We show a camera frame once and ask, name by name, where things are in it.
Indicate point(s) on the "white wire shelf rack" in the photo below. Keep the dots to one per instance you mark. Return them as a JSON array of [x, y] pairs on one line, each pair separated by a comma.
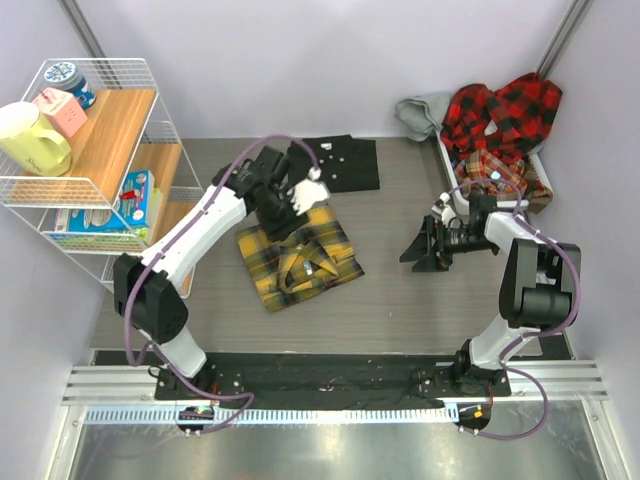
[[128, 128]]

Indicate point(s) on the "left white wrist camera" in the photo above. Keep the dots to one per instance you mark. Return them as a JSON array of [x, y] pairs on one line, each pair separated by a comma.
[[308, 192]]

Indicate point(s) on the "pink cube box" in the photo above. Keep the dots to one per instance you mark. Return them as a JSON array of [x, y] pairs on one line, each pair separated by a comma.
[[62, 110]]

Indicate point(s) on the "brown plaid shirt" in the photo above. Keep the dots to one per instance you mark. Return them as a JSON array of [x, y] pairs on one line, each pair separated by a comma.
[[488, 174]]

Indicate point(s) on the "green box on shelf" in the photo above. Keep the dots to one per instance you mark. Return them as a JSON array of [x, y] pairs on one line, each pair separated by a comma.
[[146, 231]]

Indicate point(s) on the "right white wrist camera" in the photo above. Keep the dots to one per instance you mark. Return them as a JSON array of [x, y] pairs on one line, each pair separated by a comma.
[[442, 210]]

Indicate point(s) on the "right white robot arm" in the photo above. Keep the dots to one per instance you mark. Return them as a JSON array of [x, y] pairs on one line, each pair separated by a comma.
[[538, 295]]

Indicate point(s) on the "white laundry basket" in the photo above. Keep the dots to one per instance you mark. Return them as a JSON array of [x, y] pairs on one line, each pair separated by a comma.
[[461, 203]]

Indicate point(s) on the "blue product box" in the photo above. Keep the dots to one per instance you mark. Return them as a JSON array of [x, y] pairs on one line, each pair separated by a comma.
[[129, 211]]

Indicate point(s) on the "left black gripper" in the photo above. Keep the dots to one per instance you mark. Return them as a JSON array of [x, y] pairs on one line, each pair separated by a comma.
[[279, 231]]

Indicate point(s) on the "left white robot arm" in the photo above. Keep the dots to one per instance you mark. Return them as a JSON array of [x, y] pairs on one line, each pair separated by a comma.
[[273, 186]]

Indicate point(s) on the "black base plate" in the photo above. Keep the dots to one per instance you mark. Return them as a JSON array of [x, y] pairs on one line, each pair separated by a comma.
[[334, 382]]

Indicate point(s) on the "grey crumpled shirt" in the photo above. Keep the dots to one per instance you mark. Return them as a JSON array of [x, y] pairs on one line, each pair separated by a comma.
[[423, 115]]

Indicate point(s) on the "blue patterned tin can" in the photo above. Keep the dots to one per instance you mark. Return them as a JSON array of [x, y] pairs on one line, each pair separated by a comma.
[[66, 76]]

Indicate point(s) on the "yellow plaid long sleeve shirt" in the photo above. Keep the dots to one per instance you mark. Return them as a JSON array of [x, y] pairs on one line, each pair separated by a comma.
[[315, 258]]

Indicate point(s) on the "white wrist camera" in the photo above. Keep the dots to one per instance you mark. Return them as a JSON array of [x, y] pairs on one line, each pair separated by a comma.
[[308, 192], [442, 210]]

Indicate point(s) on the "red black plaid shirt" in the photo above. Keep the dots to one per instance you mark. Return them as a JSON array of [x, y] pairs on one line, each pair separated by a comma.
[[508, 122]]

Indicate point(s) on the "yellow green pitcher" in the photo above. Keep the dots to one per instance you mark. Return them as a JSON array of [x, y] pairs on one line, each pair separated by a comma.
[[29, 139]]

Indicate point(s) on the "white slotted cable duct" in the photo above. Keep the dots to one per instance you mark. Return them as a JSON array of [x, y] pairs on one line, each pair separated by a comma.
[[183, 415]]

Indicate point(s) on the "folded black shirt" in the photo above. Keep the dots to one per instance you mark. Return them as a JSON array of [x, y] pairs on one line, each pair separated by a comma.
[[346, 164]]

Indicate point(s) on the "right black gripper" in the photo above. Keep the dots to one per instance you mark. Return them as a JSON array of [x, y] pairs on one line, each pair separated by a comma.
[[423, 244]]

